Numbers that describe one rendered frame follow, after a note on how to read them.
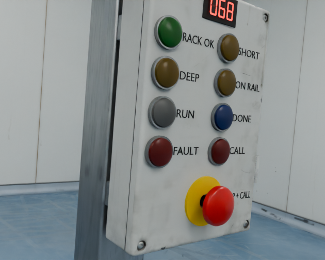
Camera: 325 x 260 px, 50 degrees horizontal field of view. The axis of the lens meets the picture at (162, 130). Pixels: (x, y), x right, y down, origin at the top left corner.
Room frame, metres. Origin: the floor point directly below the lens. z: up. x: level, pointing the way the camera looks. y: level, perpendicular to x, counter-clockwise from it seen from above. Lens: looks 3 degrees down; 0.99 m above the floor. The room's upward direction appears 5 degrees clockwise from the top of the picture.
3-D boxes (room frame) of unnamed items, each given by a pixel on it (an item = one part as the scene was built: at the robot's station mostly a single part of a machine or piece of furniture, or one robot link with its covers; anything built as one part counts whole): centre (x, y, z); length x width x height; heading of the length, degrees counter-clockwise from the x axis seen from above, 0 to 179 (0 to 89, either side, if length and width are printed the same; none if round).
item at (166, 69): (0.32, 0.00, 1.02); 0.03 x 0.01 x 0.03; 128
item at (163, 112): (0.32, 0.00, 0.99); 0.03 x 0.01 x 0.03; 128
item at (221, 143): (0.37, -0.06, 0.95); 0.03 x 0.01 x 0.03; 128
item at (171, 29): (0.32, 0.00, 1.06); 0.03 x 0.01 x 0.03; 128
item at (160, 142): (0.32, 0.00, 0.95); 0.03 x 0.01 x 0.03; 128
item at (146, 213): (0.39, -0.03, 0.98); 0.17 x 0.06 x 0.26; 128
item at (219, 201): (0.36, -0.05, 0.90); 0.04 x 0.04 x 0.04; 38
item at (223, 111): (0.37, -0.06, 0.99); 0.03 x 0.01 x 0.03; 128
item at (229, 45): (0.37, -0.06, 1.06); 0.03 x 0.01 x 0.03; 128
